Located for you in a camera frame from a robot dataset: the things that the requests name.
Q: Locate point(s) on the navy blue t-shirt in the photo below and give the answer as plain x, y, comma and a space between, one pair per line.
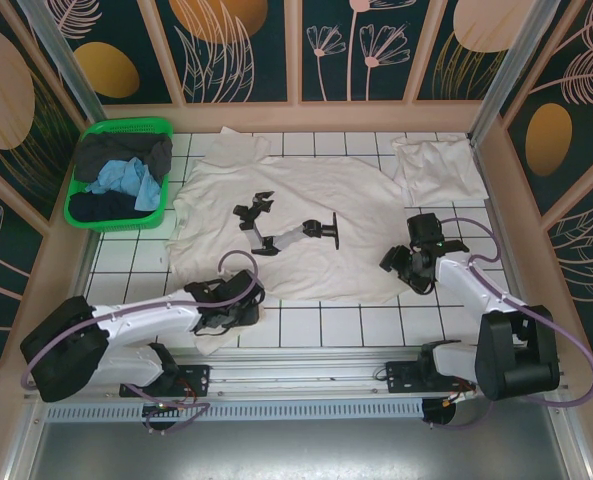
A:
101, 207

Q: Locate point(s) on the folded plain white t-shirt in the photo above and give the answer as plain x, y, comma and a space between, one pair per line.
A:
446, 170

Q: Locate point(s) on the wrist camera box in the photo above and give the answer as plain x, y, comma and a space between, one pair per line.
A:
241, 286
426, 226

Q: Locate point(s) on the aluminium mounting rail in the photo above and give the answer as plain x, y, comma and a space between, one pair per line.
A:
301, 365

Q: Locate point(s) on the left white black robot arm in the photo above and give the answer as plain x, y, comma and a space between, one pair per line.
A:
146, 317

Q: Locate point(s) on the light blue t-shirt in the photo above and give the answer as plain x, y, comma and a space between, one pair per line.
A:
141, 185

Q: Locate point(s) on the aluminium frame post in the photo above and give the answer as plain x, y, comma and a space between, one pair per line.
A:
71, 75
518, 75

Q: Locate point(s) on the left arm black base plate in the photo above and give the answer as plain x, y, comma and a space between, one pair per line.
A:
196, 375

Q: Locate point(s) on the dark grey t-shirt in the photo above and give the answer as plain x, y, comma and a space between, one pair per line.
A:
106, 150

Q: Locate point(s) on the small wiring connector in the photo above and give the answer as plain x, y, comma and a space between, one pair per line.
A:
451, 400
178, 407

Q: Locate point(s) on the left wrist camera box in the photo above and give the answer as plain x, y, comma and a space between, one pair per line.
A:
241, 286

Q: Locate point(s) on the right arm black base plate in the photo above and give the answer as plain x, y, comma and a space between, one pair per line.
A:
401, 377

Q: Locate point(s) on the grey metal sheet panel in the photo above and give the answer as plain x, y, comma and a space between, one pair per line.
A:
296, 450

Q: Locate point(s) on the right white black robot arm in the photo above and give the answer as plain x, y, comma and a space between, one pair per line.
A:
466, 285

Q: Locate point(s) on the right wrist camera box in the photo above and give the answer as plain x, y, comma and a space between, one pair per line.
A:
426, 226

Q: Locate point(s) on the green plastic laundry basket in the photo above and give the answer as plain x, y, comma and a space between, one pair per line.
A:
126, 126

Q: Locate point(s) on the white robot print t-shirt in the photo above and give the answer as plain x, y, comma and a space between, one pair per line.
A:
301, 180

